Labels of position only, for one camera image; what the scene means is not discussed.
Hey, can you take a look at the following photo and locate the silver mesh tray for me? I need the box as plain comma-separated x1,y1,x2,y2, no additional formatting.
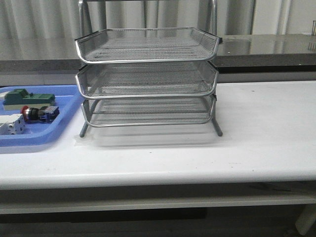
75,27,222,64
76,61,219,99
81,96,216,127

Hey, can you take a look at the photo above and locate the red emergency stop button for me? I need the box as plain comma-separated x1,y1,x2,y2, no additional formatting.
20,106,60,123

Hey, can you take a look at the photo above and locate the blue plastic tray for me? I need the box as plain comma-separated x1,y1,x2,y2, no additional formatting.
0,85,83,148

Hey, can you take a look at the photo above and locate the green terminal block component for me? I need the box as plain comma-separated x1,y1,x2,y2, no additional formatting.
3,89,56,111

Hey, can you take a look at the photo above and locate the white circuit breaker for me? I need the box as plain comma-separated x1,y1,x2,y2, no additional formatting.
0,114,26,135

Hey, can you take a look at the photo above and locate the dark counter behind table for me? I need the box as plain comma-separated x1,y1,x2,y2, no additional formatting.
0,34,316,73

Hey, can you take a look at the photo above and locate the white table leg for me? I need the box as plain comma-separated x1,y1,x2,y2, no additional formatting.
295,204,316,236

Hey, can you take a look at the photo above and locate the silver metal rack frame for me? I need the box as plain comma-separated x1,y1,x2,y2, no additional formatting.
78,0,223,139

